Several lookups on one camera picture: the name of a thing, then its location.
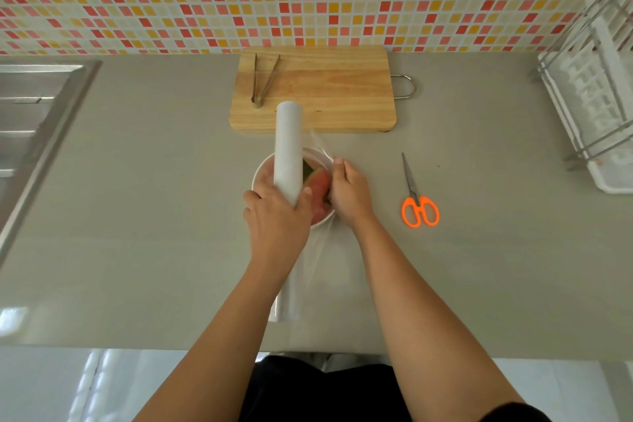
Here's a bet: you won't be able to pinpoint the person's right hand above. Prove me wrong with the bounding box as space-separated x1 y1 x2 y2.
327 158 379 231

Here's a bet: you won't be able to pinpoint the person's left hand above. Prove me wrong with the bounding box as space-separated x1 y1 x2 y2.
242 183 314 267

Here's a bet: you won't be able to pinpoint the white cling film roll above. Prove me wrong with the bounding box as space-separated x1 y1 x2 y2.
267 101 348 324

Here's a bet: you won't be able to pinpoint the person's left forearm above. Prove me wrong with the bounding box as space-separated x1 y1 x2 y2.
133 255 303 422

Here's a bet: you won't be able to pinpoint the person's right forearm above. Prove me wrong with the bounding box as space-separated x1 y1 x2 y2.
346 215 526 422

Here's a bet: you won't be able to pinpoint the watermelon slice with green rind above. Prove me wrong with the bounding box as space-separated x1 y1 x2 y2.
303 163 331 203

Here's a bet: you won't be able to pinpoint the white round bowl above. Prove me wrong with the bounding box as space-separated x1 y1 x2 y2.
251 147 338 230

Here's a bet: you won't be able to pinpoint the wooden cutting board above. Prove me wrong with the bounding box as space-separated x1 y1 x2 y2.
228 45 417 135

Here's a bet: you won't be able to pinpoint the metal tongs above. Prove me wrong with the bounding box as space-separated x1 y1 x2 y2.
251 53 282 110

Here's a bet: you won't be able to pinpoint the person's black clothing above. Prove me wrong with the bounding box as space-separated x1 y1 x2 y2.
237 354 551 422

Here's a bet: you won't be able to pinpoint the white dish rack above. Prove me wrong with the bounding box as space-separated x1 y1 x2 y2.
530 0 633 195

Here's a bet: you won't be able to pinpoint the stainless steel sink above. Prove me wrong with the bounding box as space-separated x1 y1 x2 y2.
0 59 103 266

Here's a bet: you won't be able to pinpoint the white glossy cabinet front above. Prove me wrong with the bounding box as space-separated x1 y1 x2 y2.
0 347 633 422

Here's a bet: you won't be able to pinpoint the orange handled scissors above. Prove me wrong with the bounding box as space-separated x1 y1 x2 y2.
401 152 441 229

